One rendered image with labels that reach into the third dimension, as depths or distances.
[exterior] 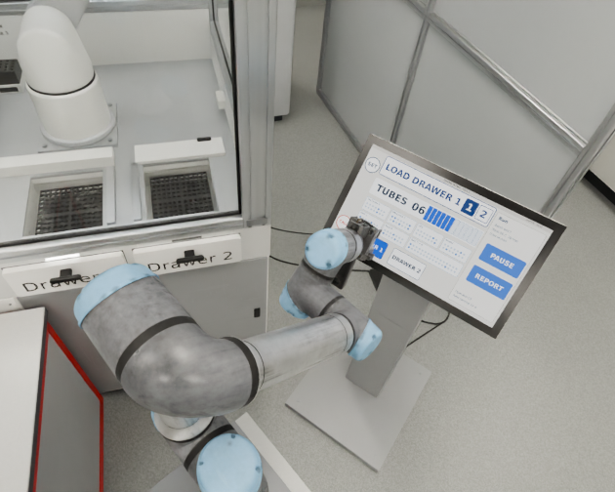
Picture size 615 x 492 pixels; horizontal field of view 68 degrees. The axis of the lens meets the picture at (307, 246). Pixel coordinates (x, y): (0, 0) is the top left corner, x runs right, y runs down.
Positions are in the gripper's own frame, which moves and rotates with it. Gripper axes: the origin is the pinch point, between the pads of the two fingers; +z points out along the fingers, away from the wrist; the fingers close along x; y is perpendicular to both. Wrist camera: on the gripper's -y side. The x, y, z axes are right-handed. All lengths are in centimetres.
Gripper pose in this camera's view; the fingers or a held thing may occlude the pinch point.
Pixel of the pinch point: (365, 246)
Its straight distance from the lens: 119.5
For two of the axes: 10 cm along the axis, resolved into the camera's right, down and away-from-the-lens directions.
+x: -8.2, -4.9, 3.0
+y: 4.3, -8.7, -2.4
